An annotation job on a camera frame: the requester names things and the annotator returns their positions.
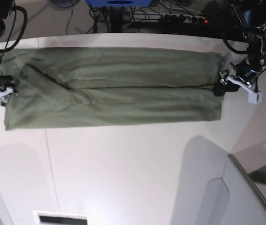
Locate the black floor fan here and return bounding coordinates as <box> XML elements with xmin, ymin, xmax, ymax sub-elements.
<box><xmin>50</xmin><ymin>0</ymin><xmax>80</xmax><ymax>8</ymax></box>

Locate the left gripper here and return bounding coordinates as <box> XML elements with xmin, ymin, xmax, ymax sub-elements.
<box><xmin>213</xmin><ymin>58</ymin><xmax>262</xmax><ymax>97</ymax></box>

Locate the green t-shirt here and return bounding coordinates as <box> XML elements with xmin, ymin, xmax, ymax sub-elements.
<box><xmin>0</xmin><ymin>47</ymin><xmax>223</xmax><ymax>130</ymax></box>

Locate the white label with black bar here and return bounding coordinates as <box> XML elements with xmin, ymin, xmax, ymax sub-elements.
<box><xmin>33</xmin><ymin>210</ymin><xmax>89</xmax><ymax>225</ymax></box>

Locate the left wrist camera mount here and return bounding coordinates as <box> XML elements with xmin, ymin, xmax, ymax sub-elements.
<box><xmin>219</xmin><ymin>69</ymin><xmax>262</xmax><ymax>104</ymax></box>

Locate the grey metal table-side rail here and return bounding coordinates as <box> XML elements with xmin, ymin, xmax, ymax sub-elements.
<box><xmin>229</xmin><ymin>154</ymin><xmax>266</xmax><ymax>213</ymax></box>

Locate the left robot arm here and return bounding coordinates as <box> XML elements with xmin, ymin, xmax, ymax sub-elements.
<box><xmin>213</xmin><ymin>0</ymin><xmax>266</xmax><ymax>100</ymax></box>

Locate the black power strip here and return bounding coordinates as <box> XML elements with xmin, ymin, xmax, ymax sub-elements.
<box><xmin>158</xmin><ymin>14</ymin><xmax>215</xmax><ymax>25</ymax></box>

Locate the blue bin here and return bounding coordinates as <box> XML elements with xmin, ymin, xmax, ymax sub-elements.
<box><xmin>87</xmin><ymin>0</ymin><xmax>151</xmax><ymax>7</ymax></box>

